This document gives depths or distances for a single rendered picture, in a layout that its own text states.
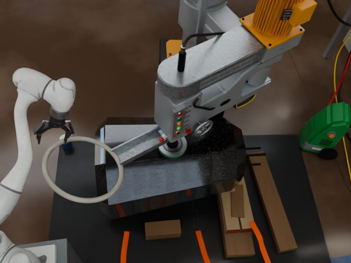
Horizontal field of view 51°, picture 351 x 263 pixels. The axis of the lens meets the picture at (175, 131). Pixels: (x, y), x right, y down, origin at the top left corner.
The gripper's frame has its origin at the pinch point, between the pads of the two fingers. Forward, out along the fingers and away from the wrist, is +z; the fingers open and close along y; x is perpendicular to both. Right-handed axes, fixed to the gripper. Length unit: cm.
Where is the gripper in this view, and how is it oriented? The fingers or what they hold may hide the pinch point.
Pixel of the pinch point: (52, 140)
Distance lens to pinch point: 206.0
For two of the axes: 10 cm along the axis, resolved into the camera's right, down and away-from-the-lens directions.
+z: -3.8, 6.6, 6.5
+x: -3.4, -7.5, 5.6
